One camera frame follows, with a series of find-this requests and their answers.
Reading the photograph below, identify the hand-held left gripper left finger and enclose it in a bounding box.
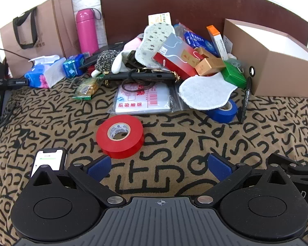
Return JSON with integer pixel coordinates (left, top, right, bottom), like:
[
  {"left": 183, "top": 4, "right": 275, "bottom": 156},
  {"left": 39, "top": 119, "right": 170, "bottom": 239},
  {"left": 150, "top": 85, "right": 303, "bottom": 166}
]
[{"left": 31, "top": 155, "right": 127, "bottom": 209}]

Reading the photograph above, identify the steel wool scrubber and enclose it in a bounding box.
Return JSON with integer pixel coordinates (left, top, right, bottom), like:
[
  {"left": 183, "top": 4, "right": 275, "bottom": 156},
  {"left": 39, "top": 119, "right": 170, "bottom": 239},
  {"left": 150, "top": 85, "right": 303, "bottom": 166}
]
[{"left": 94, "top": 50, "right": 122, "bottom": 73}]

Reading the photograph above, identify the clear plastic bag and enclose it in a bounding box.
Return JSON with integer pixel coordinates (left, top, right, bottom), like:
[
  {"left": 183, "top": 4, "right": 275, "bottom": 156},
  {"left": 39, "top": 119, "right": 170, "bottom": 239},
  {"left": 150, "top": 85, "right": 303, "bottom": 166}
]
[{"left": 225, "top": 53, "right": 245, "bottom": 70}]

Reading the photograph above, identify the yellow and white card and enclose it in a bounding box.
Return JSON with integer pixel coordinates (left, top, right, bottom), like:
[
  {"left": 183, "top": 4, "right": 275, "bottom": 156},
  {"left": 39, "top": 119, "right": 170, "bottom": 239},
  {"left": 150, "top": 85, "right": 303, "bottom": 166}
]
[{"left": 148, "top": 12, "right": 172, "bottom": 26}]

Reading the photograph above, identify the white fabric insole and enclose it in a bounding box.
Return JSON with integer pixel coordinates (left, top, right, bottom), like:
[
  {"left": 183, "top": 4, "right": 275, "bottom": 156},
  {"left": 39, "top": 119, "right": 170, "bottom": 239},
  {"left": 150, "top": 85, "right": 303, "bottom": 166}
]
[{"left": 179, "top": 72, "right": 238, "bottom": 110}]

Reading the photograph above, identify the blue medicine box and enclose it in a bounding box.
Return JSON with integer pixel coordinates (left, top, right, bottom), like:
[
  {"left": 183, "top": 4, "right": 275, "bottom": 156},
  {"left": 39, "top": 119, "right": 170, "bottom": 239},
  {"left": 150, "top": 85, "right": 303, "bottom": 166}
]
[{"left": 183, "top": 30, "right": 219, "bottom": 56}]

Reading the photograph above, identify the brown cardboard box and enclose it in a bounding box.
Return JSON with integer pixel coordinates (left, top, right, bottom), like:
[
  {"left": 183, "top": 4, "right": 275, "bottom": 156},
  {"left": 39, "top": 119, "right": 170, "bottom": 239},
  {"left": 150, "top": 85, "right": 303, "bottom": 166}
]
[{"left": 223, "top": 18, "right": 308, "bottom": 97}]

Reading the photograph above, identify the red and silver carton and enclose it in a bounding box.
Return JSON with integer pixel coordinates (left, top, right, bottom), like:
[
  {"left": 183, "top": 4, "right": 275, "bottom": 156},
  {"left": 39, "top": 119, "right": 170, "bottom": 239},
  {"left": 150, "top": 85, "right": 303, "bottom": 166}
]
[{"left": 153, "top": 32, "right": 205, "bottom": 80}]

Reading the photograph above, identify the pink thermos bottle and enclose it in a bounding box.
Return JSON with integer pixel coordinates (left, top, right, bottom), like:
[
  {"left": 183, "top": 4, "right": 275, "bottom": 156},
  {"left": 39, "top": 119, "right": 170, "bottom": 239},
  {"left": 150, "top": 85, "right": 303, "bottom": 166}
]
[{"left": 75, "top": 8, "right": 101, "bottom": 56}]

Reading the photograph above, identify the brown paper bag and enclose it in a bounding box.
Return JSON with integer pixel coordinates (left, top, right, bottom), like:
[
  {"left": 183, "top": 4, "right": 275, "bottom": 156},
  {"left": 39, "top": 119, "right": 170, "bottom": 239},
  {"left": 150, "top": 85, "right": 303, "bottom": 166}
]
[{"left": 0, "top": 0, "right": 80, "bottom": 79}]

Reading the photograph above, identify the blue and white tissue pack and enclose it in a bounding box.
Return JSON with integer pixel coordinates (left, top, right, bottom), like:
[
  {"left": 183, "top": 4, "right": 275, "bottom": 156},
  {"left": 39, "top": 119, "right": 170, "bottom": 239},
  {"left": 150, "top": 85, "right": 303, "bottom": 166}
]
[{"left": 24, "top": 55, "right": 68, "bottom": 89}]

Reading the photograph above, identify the red tape roll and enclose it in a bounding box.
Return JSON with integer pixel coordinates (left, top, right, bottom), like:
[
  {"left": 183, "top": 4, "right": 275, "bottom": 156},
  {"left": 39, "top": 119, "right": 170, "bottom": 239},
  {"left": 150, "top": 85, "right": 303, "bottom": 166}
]
[{"left": 96, "top": 115, "right": 145, "bottom": 159}]

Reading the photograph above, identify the pink cloth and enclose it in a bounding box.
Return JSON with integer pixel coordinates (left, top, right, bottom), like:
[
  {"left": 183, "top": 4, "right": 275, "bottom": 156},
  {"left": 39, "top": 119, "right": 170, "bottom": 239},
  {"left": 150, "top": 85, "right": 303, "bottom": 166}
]
[{"left": 123, "top": 37, "right": 145, "bottom": 52}]

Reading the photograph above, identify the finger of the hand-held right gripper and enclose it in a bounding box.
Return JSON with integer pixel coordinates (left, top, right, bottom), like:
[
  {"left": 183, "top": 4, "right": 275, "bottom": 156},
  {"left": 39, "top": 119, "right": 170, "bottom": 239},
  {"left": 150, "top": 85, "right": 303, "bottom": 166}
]
[{"left": 268, "top": 153, "right": 305, "bottom": 170}]

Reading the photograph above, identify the blue tape roll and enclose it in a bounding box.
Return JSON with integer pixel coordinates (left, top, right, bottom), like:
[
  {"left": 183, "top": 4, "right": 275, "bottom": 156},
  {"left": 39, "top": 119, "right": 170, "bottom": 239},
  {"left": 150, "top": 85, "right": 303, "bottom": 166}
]
[{"left": 205, "top": 98, "right": 238, "bottom": 124}]

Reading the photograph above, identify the green snack packet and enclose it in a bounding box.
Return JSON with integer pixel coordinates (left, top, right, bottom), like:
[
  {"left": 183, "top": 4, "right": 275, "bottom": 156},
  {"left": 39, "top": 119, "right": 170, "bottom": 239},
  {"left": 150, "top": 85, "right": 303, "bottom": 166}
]
[{"left": 72, "top": 78, "right": 101, "bottom": 101}]

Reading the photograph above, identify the dark brown wooden board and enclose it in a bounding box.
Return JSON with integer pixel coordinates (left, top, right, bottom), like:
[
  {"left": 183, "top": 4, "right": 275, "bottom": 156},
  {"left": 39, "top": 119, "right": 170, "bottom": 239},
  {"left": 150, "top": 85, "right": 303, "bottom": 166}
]
[{"left": 100, "top": 0, "right": 308, "bottom": 55}]

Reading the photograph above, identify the black marker pen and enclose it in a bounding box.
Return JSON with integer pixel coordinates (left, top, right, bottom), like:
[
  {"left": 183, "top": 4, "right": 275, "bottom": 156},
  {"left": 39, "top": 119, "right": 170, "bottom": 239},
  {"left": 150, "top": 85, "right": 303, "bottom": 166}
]
[{"left": 239, "top": 76, "right": 252, "bottom": 124}]

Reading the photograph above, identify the green small box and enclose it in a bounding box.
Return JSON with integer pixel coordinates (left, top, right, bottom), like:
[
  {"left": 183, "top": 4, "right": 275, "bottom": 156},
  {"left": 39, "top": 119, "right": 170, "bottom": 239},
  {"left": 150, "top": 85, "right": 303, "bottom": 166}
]
[{"left": 221, "top": 61, "right": 247, "bottom": 89}]

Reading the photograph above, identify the orange and white box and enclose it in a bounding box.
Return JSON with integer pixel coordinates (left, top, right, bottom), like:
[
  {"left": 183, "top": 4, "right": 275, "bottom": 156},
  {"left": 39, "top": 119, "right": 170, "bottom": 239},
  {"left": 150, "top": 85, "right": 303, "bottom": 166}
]
[{"left": 206, "top": 25, "right": 229, "bottom": 61}]

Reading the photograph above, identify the smartphone with black case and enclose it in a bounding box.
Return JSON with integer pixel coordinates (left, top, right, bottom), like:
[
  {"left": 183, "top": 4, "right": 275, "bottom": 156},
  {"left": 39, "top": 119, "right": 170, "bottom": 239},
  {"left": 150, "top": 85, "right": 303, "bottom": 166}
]
[{"left": 30, "top": 147, "right": 68, "bottom": 179}]

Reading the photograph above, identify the patterned white insole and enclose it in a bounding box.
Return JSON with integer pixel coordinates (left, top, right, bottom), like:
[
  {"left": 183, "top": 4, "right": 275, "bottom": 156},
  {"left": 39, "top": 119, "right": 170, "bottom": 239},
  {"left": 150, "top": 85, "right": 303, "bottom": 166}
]
[{"left": 134, "top": 23, "right": 174, "bottom": 69}]

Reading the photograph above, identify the blue-green tissue pack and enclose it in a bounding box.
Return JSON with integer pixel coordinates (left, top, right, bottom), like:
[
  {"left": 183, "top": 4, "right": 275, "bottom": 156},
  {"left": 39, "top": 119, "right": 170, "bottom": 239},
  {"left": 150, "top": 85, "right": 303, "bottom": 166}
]
[{"left": 63, "top": 55, "right": 86, "bottom": 78}]

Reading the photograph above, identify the white glove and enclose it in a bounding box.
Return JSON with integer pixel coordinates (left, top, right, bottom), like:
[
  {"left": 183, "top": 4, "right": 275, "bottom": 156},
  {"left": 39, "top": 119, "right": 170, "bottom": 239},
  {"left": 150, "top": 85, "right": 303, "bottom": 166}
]
[{"left": 111, "top": 50, "right": 134, "bottom": 75}]

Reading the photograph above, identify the black adapter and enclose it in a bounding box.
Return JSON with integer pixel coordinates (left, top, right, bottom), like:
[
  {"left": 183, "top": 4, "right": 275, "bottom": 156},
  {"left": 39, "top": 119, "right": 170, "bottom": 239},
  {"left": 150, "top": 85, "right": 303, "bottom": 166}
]
[{"left": 7, "top": 78, "right": 29, "bottom": 87}]

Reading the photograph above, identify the black hair tie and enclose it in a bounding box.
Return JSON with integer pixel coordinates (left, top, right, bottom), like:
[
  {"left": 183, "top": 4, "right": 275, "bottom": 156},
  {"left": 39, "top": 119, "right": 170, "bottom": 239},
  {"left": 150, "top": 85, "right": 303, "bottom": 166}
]
[{"left": 122, "top": 81, "right": 157, "bottom": 93}]

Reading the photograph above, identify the letter-printed brown tablecloth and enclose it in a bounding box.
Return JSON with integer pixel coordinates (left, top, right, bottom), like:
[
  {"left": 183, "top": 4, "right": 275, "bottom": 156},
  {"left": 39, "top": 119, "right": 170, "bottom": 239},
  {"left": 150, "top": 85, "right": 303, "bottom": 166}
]
[{"left": 0, "top": 74, "right": 308, "bottom": 246}]

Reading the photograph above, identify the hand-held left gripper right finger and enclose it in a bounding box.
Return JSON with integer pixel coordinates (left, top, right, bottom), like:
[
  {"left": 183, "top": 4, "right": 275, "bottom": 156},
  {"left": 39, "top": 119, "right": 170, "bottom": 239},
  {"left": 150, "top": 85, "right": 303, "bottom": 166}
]
[{"left": 194, "top": 153, "right": 288, "bottom": 208}]

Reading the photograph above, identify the tan small box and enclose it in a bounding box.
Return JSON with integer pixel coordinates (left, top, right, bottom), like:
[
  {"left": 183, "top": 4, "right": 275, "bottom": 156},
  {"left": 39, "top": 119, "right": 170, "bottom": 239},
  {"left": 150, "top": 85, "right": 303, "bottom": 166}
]
[{"left": 194, "top": 57, "right": 226, "bottom": 76}]

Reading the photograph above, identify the clear zip bag red print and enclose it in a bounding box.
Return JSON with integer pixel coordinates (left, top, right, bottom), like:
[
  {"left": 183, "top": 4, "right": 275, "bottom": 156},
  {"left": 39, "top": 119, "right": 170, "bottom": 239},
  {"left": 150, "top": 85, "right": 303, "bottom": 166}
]
[{"left": 107, "top": 81, "right": 186, "bottom": 115}]

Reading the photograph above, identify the black belt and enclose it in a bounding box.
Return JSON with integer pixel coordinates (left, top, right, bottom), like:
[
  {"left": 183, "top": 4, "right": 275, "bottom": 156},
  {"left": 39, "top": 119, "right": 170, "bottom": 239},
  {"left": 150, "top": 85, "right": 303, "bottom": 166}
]
[{"left": 125, "top": 50, "right": 145, "bottom": 70}]

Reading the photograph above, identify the black wallet with gold chain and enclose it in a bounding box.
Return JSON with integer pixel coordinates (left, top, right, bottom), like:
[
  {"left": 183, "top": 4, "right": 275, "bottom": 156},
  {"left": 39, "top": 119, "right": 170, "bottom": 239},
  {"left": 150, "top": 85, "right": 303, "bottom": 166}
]
[{"left": 100, "top": 70, "right": 182, "bottom": 83}]

